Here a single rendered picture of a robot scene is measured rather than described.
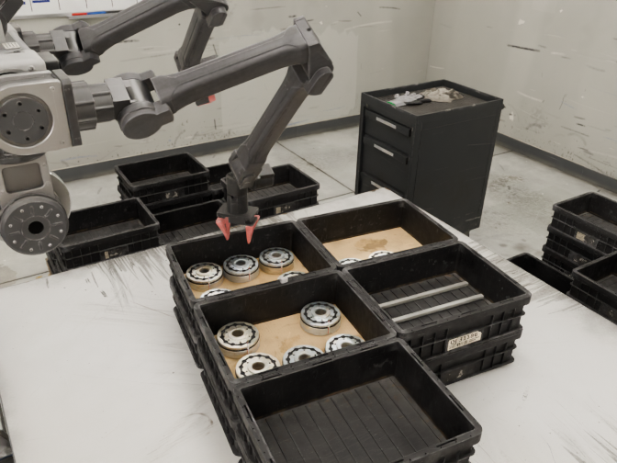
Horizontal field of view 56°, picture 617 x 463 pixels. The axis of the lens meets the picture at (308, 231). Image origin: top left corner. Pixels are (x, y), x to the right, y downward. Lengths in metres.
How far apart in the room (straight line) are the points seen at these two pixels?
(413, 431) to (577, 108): 3.81
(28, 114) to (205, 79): 0.31
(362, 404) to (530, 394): 0.50
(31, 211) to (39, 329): 0.53
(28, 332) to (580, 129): 4.02
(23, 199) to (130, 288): 0.63
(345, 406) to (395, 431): 0.12
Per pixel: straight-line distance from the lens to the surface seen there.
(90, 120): 1.12
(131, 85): 1.17
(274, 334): 1.49
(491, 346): 1.59
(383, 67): 5.50
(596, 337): 1.91
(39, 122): 1.10
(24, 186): 1.44
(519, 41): 5.12
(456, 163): 3.22
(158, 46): 4.44
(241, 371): 1.36
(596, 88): 4.74
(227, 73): 1.16
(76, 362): 1.71
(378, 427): 1.29
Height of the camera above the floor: 1.78
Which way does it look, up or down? 29 degrees down
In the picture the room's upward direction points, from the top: 1 degrees clockwise
